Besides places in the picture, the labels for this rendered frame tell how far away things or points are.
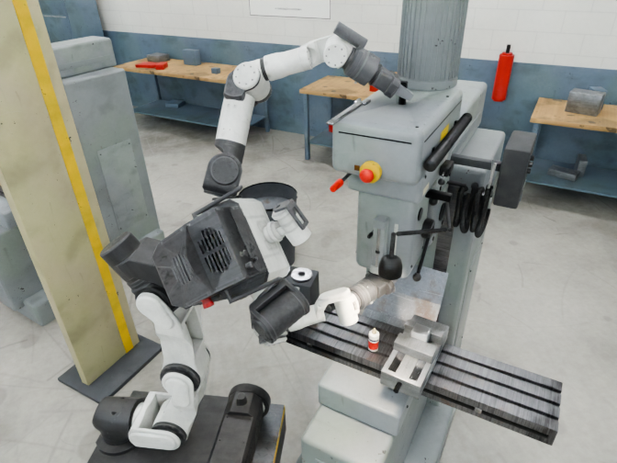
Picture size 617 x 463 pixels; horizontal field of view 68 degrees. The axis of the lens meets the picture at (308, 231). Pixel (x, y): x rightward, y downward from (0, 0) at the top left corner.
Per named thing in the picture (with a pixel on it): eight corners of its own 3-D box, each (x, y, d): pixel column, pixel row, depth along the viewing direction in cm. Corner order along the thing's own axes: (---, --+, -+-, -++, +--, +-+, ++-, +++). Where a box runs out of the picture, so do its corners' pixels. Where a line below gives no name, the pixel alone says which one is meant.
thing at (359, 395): (398, 438, 174) (400, 418, 168) (316, 402, 188) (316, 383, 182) (434, 351, 211) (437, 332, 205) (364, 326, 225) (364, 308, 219)
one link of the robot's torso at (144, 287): (121, 294, 142) (148, 280, 138) (140, 268, 154) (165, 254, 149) (150, 322, 147) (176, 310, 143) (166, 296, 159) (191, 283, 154)
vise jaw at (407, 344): (431, 364, 170) (432, 356, 167) (393, 349, 176) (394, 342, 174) (436, 354, 174) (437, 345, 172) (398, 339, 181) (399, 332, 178)
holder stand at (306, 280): (311, 321, 201) (310, 285, 190) (264, 310, 207) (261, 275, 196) (319, 303, 210) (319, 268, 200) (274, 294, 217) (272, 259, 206)
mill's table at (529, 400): (552, 446, 157) (557, 432, 153) (251, 329, 209) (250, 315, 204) (556, 396, 174) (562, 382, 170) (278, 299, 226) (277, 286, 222)
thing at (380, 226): (381, 276, 156) (385, 222, 145) (370, 272, 157) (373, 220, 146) (385, 269, 159) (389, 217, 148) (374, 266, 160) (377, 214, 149)
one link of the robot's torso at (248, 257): (166, 344, 125) (271, 299, 112) (120, 231, 128) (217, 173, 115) (226, 317, 153) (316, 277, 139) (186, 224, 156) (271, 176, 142)
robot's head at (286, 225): (284, 252, 133) (309, 240, 129) (263, 225, 129) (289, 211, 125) (287, 240, 138) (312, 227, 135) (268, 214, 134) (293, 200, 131)
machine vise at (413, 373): (418, 400, 165) (421, 379, 159) (379, 383, 171) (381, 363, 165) (447, 338, 190) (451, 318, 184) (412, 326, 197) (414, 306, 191)
